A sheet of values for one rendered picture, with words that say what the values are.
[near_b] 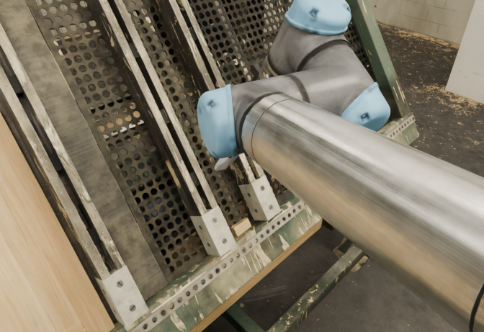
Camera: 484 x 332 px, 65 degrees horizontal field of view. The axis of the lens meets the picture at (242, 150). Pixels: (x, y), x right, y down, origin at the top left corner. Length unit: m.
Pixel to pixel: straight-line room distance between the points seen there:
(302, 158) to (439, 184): 0.10
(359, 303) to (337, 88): 1.80
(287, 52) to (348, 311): 1.75
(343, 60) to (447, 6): 5.43
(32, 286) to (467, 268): 0.89
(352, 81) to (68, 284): 0.77
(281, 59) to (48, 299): 0.73
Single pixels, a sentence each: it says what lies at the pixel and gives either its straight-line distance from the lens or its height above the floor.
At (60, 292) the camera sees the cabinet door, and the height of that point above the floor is 1.01.
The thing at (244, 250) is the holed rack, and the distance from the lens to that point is 1.14.
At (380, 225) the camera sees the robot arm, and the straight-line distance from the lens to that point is 0.23.
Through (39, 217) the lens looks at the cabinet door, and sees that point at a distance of 0.97.
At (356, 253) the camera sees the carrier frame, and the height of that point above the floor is 0.18.
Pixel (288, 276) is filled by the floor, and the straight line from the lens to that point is 2.20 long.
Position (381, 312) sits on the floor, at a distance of 2.18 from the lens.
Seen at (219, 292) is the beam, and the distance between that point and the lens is 1.11.
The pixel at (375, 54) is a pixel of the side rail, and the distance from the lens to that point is 1.78.
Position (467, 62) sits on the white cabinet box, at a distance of 4.33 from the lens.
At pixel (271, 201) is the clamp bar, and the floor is 0.96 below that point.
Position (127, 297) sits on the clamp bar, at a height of 0.97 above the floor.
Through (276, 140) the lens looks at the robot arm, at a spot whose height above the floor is 1.58.
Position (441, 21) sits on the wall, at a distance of 5.94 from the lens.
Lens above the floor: 1.76
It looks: 35 degrees down
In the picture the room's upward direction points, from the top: straight up
